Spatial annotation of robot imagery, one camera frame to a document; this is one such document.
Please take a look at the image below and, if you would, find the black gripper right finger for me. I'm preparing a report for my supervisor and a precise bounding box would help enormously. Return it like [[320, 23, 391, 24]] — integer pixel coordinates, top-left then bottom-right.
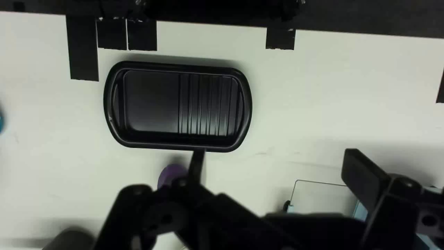
[[339, 148, 444, 250]]

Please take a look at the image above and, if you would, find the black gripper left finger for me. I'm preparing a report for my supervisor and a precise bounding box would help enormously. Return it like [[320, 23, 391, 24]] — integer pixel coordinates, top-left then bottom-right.
[[92, 149, 260, 250]]

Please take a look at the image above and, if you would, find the glass toaster oven door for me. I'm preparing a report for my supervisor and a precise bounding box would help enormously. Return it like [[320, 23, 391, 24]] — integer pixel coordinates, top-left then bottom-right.
[[281, 178, 371, 225]]

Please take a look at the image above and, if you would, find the purple toy egg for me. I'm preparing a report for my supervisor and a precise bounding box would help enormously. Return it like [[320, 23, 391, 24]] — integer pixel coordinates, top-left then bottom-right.
[[156, 162, 188, 189]]

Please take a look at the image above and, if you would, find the black ridged plastic tray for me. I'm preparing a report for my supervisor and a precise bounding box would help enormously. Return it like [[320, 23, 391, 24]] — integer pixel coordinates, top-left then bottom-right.
[[102, 60, 253, 153]]

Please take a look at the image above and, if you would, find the long black tape strip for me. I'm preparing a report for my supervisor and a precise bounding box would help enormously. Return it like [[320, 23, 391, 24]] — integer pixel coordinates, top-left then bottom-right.
[[65, 14, 101, 84]]

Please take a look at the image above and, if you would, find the short black tape piece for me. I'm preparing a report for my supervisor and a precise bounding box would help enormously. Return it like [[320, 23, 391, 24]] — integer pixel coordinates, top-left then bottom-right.
[[95, 17, 127, 52], [264, 27, 296, 52], [127, 18, 158, 53]]

